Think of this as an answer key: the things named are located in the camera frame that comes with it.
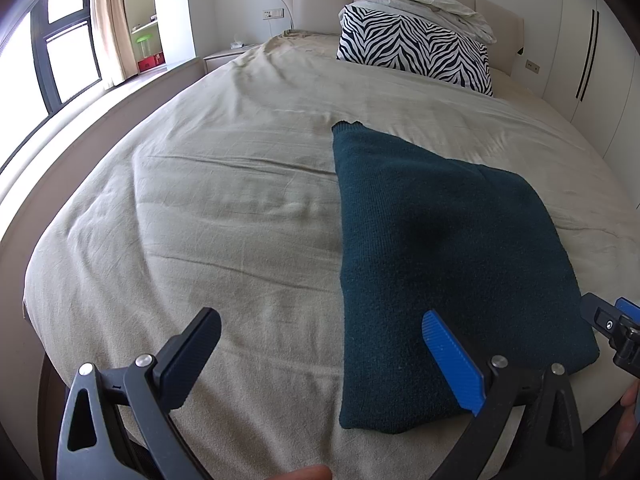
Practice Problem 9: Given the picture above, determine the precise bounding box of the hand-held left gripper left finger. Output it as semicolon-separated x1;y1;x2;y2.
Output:
56;307;222;480

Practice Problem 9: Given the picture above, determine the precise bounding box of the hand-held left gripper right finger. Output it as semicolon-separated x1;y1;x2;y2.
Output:
421;310;586;480

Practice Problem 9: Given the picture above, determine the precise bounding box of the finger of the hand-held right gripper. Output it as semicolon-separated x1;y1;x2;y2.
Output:
582;292;640;368
614;297;640;323

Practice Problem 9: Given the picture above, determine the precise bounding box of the dark green knit sweater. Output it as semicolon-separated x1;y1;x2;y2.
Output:
331;121;600;435

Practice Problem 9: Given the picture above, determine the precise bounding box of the person's right hand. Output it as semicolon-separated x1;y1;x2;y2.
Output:
619;379;640;457

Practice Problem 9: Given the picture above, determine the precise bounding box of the person's left hand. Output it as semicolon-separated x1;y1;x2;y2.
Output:
270;465;334;480

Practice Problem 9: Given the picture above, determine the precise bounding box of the bed with beige bedspread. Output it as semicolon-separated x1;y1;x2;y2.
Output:
22;30;640;480

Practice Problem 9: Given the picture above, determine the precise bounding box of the white wardrobe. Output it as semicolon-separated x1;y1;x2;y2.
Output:
542;0;640;211

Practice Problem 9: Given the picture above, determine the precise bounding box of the beige window bench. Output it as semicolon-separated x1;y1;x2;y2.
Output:
0;57;206;241

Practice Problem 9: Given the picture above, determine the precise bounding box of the white nightstand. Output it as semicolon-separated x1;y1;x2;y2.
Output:
202;44;261;72

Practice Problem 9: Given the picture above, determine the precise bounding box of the zebra print pillow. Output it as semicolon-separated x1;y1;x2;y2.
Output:
336;3;493;97

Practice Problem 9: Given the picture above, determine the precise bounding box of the black framed window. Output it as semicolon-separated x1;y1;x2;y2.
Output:
0;0;103;171

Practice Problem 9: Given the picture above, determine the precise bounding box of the beige curtain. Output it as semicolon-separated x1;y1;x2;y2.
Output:
90;0;136;88

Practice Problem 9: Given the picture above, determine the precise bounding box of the folded beige duvet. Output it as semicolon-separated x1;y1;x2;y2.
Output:
360;0;497;44

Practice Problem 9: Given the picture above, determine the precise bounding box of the beige padded headboard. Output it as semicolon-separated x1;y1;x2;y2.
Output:
279;0;525;78

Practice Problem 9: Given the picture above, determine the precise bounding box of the white wall shelf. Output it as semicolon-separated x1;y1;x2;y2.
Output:
122;0;166;76

